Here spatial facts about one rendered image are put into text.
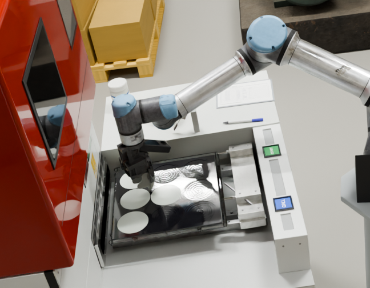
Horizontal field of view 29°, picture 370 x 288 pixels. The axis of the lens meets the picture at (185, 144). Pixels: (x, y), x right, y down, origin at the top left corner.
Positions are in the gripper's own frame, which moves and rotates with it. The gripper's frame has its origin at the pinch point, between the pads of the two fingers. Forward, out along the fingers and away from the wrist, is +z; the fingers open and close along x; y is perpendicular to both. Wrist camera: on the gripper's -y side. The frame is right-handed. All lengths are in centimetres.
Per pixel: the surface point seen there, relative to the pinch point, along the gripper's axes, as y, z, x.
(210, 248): -3.6, 9.8, 28.4
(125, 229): 15.9, 1.9, 10.9
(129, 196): 7.7, 1.8, -2.2
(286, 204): -24.6, -4.7, 41.6
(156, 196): 0.8, 1.8, 4.0
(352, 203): -49, 10, 42
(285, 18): -172, 64, -160
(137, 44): -92, 68, -213
